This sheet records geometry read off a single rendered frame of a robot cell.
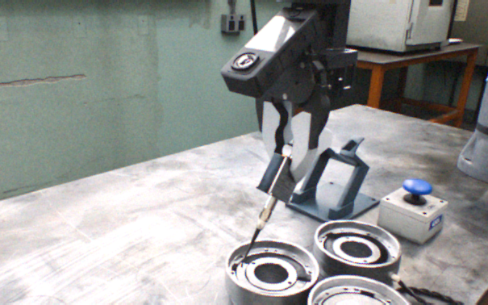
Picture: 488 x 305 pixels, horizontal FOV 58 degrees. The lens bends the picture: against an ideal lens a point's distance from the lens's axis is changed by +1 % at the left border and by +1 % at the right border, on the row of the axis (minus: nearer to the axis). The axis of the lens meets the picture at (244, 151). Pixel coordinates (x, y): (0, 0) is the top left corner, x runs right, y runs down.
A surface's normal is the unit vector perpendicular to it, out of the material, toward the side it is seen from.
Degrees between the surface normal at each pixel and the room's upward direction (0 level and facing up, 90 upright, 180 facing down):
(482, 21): 90
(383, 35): 89
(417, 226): 90
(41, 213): 0
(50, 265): 0
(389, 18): 91
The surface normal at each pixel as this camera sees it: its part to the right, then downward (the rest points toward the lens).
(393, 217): -0.72, 0.22
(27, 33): 0.69, 0.28
